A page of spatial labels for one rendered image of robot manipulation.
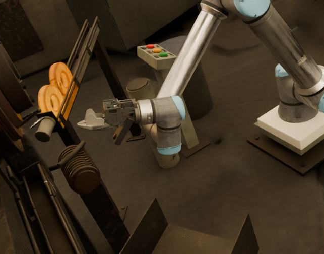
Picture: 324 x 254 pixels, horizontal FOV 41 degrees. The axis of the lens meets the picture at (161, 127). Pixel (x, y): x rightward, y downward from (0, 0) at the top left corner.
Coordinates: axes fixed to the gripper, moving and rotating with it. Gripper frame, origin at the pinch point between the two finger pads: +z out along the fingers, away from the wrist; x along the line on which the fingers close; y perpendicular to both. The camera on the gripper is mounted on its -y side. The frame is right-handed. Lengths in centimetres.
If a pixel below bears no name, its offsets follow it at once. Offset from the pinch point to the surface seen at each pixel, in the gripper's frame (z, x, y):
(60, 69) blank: 4.2, -46.5, 2.2
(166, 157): -44, -49, -55
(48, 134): 12.3, -16.0, -11.3
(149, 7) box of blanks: -72, -202, -20
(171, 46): -60, -98, -13
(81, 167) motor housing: 1.6, -6.8, -22.5
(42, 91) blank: 12.3, -30.5, 0.4
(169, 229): -18, 49, -8
